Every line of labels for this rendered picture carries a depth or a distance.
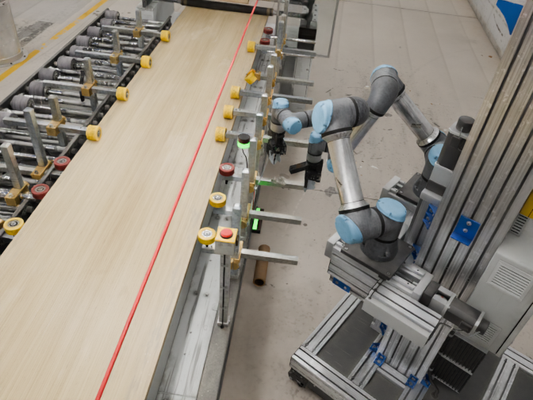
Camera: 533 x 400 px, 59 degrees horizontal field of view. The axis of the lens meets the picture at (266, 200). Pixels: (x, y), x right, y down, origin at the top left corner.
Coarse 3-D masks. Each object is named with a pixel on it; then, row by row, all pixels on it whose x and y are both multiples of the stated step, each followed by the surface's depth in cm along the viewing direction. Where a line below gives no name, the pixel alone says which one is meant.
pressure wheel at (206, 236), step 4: (204, 228) 209; (208, 228) 209; (200, 232) 207; (204, 232) 208; (208, 232) 207; (212, 232) 208; (200, 236) 205; (204, 236) 206; (208, 236) 206; (212, 236) 206; (200, 240) 206; (204, 240) 204; (208, 240) 204; (212, 240) 205; (208, 244) 206
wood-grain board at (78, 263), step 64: (192, 64) 334; (128, 128) 266; (192, 128) 271; (64, 192) 221; (128, 192) 224; (192, 192) 228; (0, 256) 188; (64, 256) 191; (128, 256) 194; (0, 320) 167; (64, 320) 169; (0, 384) 149; (64, 384) 151; (128, 384) 153
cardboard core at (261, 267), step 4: (264, 244) 319; (260, 248) 317; (264, 248) 316; (268, 248) 318; (256, 260) 311; (260, 260) 308; (256, 264) 307; (260, 264) 305; (264, 264) 306; (256, 268) 304; (260, 268) 303; (264, 268) 304; (256, 272) 301; (260, 272) 300; (264, 272) 302; (256, 276) 298; (260, 276) 298; (264, 276) 300; (256, 280) 303; (260, 280) 304; (264, 280) 298; (256, 284) 301; (260, 284) 302; (264, 284) 300
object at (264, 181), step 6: (234, 174) 248; (240, 174) 249; (228, 180) 248; (234, 180) 248; (240, 180) 248; (258, 180) 246; (264, 180) 246; (288, 180) 248; (276, 186) 247; (282, 186) 247; (288, 186) 246; (294, 186) 246; (300, 186) 246
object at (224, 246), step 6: (222, 228) 165; (228, 228) 166; (234, 234) 163; (216, 240) 161; (222, 240) 161; (228, 240) 161; (234, 240) 161; (216, 246) 163; (222, 246) 162; (228, 246) 162; (234, 246) 162; (216, 252) 165; (222, 252) 164; (228, 252) 164; (234, 252) 164
